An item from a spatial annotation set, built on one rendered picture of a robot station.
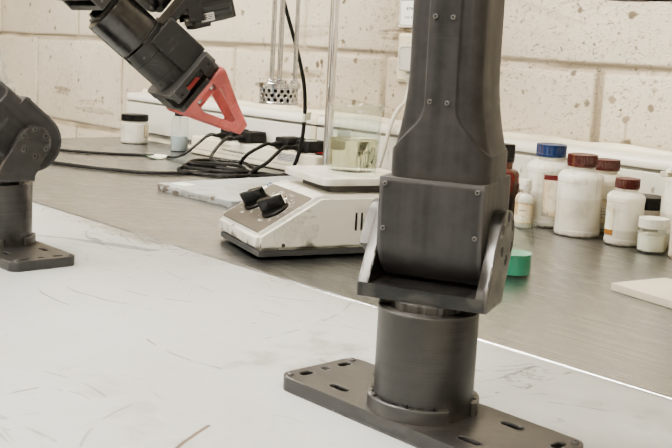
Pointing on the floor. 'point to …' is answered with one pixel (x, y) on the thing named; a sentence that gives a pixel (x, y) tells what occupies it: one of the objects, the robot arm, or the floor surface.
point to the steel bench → (649, 348)
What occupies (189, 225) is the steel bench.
